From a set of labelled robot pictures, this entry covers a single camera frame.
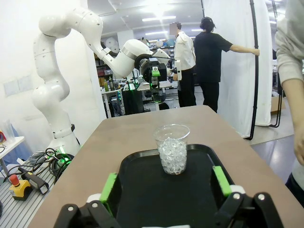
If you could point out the green bottle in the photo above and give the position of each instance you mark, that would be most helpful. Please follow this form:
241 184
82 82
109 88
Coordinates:
106 86

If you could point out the white backdrop curtain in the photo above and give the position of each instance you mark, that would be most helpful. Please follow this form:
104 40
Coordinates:
237 71

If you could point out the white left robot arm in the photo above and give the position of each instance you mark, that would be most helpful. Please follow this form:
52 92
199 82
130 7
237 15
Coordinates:
50 95

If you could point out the black plastic tray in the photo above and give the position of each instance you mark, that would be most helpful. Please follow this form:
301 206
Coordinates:
147 190

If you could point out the person's left hand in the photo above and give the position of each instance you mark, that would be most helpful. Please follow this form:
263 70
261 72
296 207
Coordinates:
299 149

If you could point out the person in grey sweatshirt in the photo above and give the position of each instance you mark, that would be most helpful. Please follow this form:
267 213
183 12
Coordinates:
289 35

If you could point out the black computer tower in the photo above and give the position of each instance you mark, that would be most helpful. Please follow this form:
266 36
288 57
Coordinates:
131 102

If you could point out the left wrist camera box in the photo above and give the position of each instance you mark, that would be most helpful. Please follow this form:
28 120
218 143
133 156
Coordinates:
162 72

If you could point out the stack of clear cups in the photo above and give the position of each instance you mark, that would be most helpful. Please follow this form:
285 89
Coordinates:
8 131

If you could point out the black handheld pendant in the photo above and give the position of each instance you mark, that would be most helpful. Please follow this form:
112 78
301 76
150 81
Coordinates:
33 179

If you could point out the figure in white jacket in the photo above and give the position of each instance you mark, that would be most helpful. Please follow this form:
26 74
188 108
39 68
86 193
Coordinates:
184 57

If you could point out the person in black t-shirt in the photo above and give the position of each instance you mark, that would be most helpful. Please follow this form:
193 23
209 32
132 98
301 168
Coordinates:
209 59

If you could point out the aluminium slotted base plate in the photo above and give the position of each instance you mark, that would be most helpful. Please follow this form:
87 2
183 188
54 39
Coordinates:
16 213

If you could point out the yellow emergency stop button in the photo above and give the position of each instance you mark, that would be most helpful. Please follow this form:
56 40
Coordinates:
20 190

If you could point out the short clear cup with ice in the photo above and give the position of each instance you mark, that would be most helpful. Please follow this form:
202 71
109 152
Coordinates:
172 156

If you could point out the black backdrop stand pole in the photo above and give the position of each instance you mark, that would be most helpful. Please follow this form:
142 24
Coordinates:
255 71

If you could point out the black round stool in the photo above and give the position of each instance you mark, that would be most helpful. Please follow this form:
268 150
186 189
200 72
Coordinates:
164 106

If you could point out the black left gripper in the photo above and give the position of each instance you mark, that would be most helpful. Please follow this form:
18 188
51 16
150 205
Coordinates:
146 71

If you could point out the person's left forearm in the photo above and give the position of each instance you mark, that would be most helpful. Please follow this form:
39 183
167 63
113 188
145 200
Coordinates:
294 107

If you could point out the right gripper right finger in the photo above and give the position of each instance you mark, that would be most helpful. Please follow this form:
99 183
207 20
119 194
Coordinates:
224 183

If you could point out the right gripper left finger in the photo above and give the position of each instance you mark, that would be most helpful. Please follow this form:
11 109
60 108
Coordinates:
105 190

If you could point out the small white table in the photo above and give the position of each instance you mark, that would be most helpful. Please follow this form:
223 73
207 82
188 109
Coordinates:
12 147

